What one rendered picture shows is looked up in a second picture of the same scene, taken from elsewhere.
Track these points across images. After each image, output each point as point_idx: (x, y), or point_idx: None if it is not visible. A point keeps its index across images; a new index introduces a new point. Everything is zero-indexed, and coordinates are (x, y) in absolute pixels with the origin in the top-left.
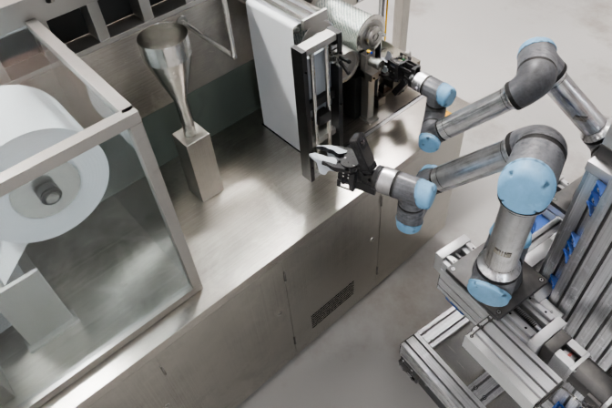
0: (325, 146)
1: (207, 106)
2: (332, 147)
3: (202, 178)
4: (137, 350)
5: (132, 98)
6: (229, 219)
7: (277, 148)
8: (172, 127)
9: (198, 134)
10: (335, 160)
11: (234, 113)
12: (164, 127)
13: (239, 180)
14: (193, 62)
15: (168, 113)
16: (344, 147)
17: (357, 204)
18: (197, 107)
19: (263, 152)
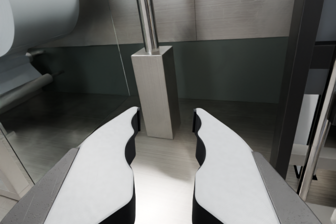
0: (207, 119)
1: (229, 65)
2: (228, 142)
3: (148, 107)
4: None
5: (155, 17)
6: (136, 166)
7: (269, 145)
8: (187, 67)
9: (155, 52)
10: (92, 216)
11: (259, 91)
12: (180, 62)
13: (193, 143)
14: (226, 4)
15: (186, 50)
16: (293, 205)
17: None
18: (217, 61)
19: (250, 138)
